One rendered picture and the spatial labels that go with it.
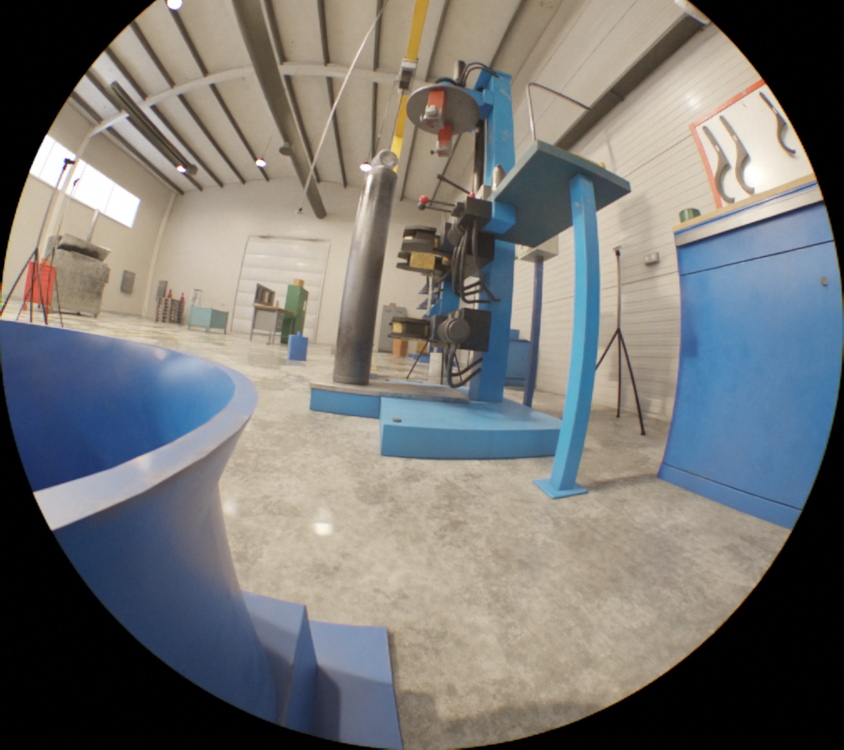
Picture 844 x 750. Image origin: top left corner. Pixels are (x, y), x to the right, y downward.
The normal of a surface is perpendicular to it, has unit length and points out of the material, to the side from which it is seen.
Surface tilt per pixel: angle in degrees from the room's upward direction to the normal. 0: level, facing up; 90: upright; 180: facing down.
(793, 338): 90
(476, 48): 173
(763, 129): 90
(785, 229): 90
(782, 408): 90
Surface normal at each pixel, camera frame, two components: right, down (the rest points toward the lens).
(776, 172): -0.98, -0.12
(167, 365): 0.01, -0.52
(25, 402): 0.95, 0.09
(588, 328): 0.15, -0.05
